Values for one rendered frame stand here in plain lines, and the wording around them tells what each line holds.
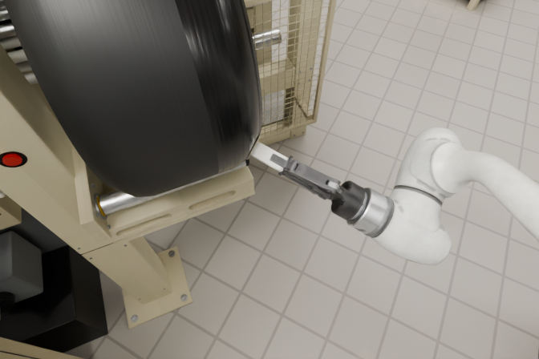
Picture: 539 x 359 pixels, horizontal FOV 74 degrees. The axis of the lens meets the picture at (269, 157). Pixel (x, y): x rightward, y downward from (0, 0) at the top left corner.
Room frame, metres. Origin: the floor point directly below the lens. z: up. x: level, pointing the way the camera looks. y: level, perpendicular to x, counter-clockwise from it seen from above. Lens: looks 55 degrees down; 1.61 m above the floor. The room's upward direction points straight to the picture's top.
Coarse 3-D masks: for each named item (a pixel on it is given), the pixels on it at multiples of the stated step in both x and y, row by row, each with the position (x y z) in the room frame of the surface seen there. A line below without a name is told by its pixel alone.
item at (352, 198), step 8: (344, 184) 0.37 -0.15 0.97; (352, 184) 0.36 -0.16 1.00; (328, 192) 0.34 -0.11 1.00; (336, 192) 0.33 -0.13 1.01; (344, 192) 0.34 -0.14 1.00; (352, 192) 0.34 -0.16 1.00; (360, 192) 0.34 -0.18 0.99; (336, 200) 0.34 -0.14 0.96; (344, 200) 0.33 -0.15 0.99; (352, 200) 0.33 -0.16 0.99; (360, 200) 0.33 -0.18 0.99; (336, 208) 0.32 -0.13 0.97; (344, 208) 0.31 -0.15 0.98; (352, 208) 0.31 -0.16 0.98; (344, 216) 0.31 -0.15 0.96; (352, 216) 0.31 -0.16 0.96
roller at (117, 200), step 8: (248, 160) 0.47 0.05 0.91; (240, 168) 0.47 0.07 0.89; (216, 176) 0.44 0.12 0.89; (192, 184) 0.42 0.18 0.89; (112, 192) 0.38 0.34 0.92; (120, 192) 0.38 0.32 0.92; (168, 192) 0.40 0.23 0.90; (104, 200) 0.36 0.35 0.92; (112, 200) 0.36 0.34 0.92; (120, 200) 0.37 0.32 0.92; (128, 200) 0.37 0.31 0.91; (136, 200) 0.37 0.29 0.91; (144, 200) 0.38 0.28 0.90; (104, 208) 0.35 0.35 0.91; (112, 208) 0.35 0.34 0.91; (120, 208) 0.35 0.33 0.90
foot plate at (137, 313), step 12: (168, 252) 0.58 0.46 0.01; (168, 264) 0.52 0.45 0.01; (180, 264) 0.52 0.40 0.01; (168, 276) 0.47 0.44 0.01; (180, 276) 0.47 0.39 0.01; (180, 288) 0.42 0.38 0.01; (132, 300) 0.37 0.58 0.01; (156, 300) 0.37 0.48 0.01; (168, 300) 0.37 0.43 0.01; (180, 300) 0.37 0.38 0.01; (132, 312) 0.32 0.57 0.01; (144, 312) 0.32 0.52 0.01; (156, 312) 0.32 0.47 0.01; (168, 312) 0.32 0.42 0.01; (132, 324) 0.28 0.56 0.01
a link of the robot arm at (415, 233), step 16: (400, 192) 0.36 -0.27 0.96; (416, 192) 0.35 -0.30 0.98; (400, 208) 0.32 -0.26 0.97; (416, 208) 0.32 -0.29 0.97; (432, 208) 0.32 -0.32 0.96; (400, 224) 0.29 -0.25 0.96; (416, 224) 0.29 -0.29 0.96; (432, 224) 0.29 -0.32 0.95; (384, 240) 0.27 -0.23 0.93; (400, 240) 0.26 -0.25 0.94; (416, 240) 0.26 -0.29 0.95; (432, 240) 0.26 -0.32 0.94; (448, 240) 0.27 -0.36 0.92; (400, 256) 0.25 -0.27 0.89; (416, 256) 0.24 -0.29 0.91; (432, 256) 0.24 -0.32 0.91
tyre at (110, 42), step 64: (64, 0) 0.37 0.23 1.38; (128, 0) 0.39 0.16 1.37; (192, 0) 0.41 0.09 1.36; (64, 64) 0.33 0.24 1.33; (128, 64) 0.34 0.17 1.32; (192, 64) 0.36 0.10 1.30; (256, 64) 0.41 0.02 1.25; (64, 128) 0.30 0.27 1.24; (128, 128) 0.30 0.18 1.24; (192, 128) 0.32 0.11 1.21; (256, 128) 0.38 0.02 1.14; (128, 192) 0.29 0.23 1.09
